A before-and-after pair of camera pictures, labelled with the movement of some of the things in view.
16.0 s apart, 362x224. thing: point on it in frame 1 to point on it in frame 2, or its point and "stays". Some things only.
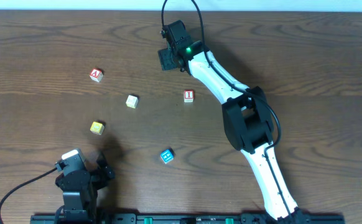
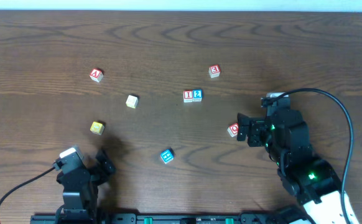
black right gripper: (164, 59) to (256, 132)
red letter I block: (188, 96) stays
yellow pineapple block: (97, 127) stays
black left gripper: (98, 173) stays
